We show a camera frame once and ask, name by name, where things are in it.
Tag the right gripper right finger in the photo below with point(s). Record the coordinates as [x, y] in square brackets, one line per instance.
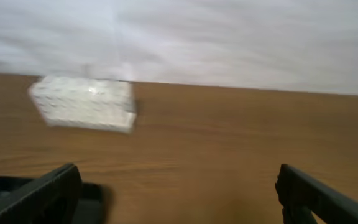
[303, 189]

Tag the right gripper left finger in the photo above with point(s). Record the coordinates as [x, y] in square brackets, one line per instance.
[51, 188]

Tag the black tray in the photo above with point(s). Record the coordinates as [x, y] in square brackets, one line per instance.
[93, 202]

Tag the white test tube rack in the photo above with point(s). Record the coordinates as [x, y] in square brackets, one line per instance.
[85, 102]

